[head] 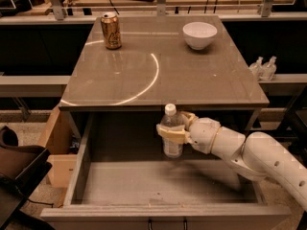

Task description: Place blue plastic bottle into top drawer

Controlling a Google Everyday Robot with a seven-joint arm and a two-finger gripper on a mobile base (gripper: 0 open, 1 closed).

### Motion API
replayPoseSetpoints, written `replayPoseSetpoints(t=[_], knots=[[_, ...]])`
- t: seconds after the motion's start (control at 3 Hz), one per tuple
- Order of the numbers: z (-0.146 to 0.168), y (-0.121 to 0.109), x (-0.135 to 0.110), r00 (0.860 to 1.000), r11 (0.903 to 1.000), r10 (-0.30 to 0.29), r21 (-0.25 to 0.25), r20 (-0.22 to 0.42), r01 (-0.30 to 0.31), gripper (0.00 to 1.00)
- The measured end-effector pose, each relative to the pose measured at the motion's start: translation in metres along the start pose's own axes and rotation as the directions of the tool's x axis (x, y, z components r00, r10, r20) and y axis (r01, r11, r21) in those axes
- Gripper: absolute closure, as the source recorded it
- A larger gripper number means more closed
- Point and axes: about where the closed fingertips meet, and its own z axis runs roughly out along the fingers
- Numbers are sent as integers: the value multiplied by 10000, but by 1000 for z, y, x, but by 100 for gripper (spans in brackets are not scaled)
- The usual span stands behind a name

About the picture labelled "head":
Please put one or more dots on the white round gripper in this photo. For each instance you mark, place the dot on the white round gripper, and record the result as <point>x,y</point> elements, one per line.
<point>203,135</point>

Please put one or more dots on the clear plastic water bottle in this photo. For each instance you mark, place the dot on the clear plastic water bottle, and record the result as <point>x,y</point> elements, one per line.
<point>171,121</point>

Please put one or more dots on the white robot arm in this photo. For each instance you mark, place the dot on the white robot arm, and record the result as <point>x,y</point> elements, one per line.
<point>254,157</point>

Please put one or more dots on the grey cabinet with glossy top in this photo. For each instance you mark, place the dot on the grey cabinet with glossy top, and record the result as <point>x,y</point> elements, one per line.
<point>155,66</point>

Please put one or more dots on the open grey top drawer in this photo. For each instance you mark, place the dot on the open grey top drawer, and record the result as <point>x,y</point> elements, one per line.
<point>123,181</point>

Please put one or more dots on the small clear pump bottle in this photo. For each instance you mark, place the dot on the small clear pump bottle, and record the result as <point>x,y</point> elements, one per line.
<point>268,70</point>
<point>256,68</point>

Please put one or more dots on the white ceramic bowl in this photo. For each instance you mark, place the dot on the white ceramic bowl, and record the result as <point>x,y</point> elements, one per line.
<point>199,35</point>

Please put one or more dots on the cardboard box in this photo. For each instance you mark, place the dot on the cardboard box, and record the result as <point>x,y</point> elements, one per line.
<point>56,137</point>

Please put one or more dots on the gold soda can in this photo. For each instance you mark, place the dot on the gold soda can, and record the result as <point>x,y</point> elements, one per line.
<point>111,30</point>

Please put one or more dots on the dark brown office chair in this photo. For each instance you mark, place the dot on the dark brown office chair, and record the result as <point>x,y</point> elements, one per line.
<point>21,170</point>

